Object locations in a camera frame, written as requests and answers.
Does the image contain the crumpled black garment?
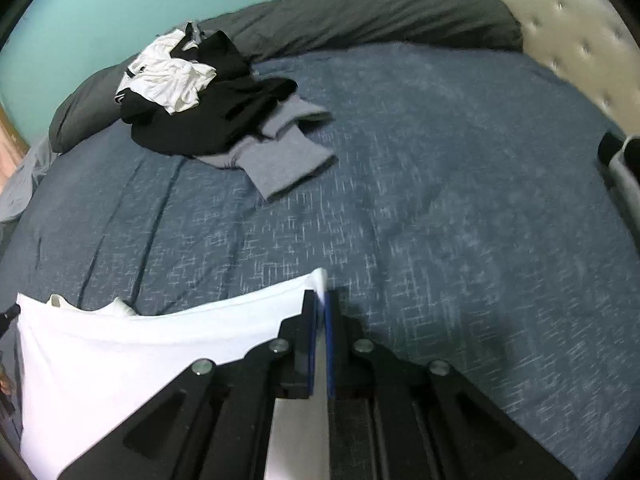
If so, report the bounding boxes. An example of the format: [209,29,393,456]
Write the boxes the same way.
[120,22,301,157]

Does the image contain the blue patterned bedspread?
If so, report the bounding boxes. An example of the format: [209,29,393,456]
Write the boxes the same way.
[0,42,640,480]

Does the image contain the wooden window frame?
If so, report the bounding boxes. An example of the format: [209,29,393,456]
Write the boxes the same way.
[0,102,31,153]

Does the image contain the light grey bed sheet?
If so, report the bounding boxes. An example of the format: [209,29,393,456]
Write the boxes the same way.
[0,142,63,226]

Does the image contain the crumpled grey garment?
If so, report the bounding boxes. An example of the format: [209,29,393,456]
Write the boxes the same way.
[192,95,338,203]

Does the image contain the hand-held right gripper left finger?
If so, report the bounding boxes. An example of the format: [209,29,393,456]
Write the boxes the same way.
[57,289,317,480]

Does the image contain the cream tufted headboard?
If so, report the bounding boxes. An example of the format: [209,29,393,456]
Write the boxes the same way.
[457,0,640,136]

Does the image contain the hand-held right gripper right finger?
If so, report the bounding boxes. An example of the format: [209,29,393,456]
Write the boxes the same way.
[325,287,576,480]

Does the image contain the white long-sleeve shirt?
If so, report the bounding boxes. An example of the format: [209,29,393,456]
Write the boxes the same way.
[15,267,328,480]

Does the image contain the white black-trimmed garment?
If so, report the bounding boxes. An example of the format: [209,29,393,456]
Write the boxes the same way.
[115,27,218,116]

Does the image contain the dark grey rolled duvet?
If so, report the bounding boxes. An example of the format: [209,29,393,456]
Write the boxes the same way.
[47,0,523,153]

